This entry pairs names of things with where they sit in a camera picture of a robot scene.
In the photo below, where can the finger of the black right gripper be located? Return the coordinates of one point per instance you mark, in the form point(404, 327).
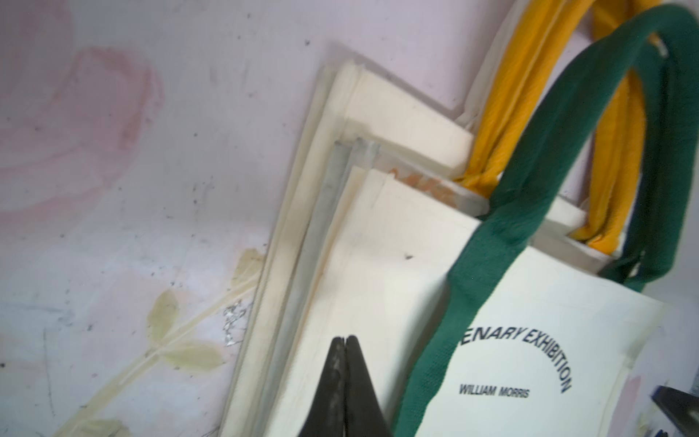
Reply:
point(679, 407)

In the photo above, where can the green handled exhibition tote bag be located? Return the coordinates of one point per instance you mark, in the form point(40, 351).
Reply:
point(465, 327)

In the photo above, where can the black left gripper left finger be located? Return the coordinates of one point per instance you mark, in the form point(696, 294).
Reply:
point(327, 414)

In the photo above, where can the pink floral table mat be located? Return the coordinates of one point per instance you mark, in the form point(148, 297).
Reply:
point(146, 148)

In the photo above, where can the starry night canvas tote bag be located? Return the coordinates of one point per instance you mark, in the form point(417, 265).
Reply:
point(353, 102)

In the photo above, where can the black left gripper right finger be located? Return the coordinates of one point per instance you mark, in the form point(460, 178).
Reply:
point(363, 416)

